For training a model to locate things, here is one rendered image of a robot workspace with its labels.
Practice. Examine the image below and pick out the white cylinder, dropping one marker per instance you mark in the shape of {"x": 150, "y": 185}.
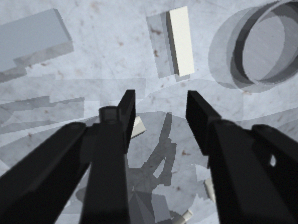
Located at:
{"x": 138, "y": 127}

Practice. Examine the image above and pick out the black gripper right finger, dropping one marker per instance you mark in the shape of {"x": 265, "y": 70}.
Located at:
{"x": 244, "y": 190}

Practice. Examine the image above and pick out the grey cylindrical pin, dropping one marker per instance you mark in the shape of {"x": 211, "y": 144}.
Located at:
{"x": 209, "y": 186}

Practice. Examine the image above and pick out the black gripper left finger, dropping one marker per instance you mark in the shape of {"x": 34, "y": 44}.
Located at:
{"x": 38, "y": 187}

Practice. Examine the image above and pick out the pale grey cylinder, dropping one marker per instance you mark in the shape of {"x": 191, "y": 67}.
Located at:
{"x": 184, "y": 217}

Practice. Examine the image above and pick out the white rectangular bar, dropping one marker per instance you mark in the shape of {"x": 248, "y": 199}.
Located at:
{"x": 178, "y": 22}

